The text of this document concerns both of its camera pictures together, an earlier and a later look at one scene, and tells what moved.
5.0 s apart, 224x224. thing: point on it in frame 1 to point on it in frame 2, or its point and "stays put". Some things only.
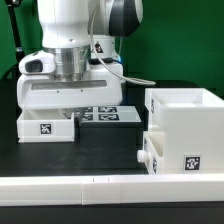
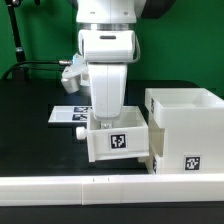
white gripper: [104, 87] to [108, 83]
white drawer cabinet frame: [192, 124] stays put
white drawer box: [44, 125] to [128, 136]
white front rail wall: [110, 189] stays put
